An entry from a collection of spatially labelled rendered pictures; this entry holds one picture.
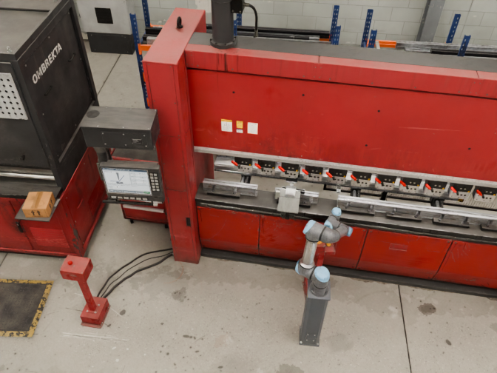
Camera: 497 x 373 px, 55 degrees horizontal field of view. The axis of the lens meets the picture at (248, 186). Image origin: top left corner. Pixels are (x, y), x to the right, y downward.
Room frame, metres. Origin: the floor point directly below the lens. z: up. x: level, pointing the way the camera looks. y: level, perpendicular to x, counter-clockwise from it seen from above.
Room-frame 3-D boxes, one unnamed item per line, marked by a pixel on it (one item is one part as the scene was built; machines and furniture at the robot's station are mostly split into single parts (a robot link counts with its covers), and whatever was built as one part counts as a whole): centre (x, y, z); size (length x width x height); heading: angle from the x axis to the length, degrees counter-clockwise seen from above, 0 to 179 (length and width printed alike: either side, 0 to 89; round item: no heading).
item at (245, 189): (3.09, 0.17, 0.92); 0.50 x 0.06 x 0.10; 81
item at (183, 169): (3.33, 0.56, 1.15); 0.85 x 0.25 x 2.30; 171
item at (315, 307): (2.11, -0.57, 0.39); 0.18 x 0.18 x 0.77; 85
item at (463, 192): (2.79, -1.74, 1.26); 0.15 x 0.09 x 0.17; 81
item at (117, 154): (3.58, 1.05, 0.50); 0.50 x 0.50 x 1.00; 81
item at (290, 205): (2.86, -0.35, 1.00); 0.26 x 0.18 x 0.01; 171
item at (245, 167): (3.07, 0.04, 1.26); 0.15 x 0.09 x 0.17; 81
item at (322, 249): (2.61, -0.66, 0.75); 0.20 x 0.16 x 0.18; 94
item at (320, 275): (2.12, -0.57, 0.94); 0.13 x 0.12 x 0.14; 58
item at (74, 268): (2.29, 1.40, 0.41); 0.25 x 0.20 x 0.83; 171
